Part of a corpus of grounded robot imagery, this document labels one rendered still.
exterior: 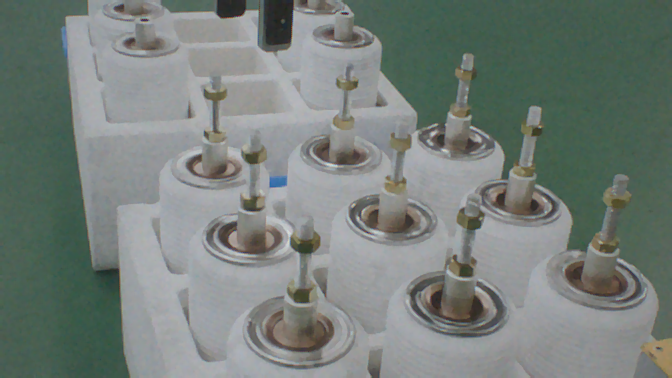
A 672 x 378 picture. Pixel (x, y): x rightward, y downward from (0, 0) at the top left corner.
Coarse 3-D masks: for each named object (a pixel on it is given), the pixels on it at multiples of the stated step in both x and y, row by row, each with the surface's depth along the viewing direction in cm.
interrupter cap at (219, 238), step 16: (208, 224) 72; (224, 224) 73; (272, 224) 73; (288, 224) 73; (208, 240) 70; (224, 240) 71; (272, 240) 72; (288, 240) 71; (224, 256) 69; (240, 256) 69; (256, 256) 69; (272, 256) 69; (288, 256) 70
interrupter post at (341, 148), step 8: (336, 128) 83; (352, 128) 83; (336, 136) 83; (344, 136) 83; (352, 136) 83; (336, 144) 83; (344, 144) 83; (352, 144) 84; (336, 152) 84; (344, 152) 84; (352, 152) 84; (336, 160) 84; (344, 160) 84
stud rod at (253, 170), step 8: (248, 136) 67; (256, 136) 67; (248, 144) 67; (256, 144) 67; (248, 168) 68; (256, 168) 68; (248, 176) 69; (256, 176) 68; (248, 184) 69; (256, 184) 69; (248, 192) 69; (256, 192) 69; (248, 208) 70; (256, 208) 70
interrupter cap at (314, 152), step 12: (312, 144) 86; (324, 144) 86; (360, 144) 86; (372, 144) 87; (300, 156) 84; (312, 156) 84; (324, 156) 85; (360, 156) 85; (372, 156) 85; (324, 168) 82; (336, 168) 82; (348, 168) 82; (360, 168) 82; (372, 168) 83
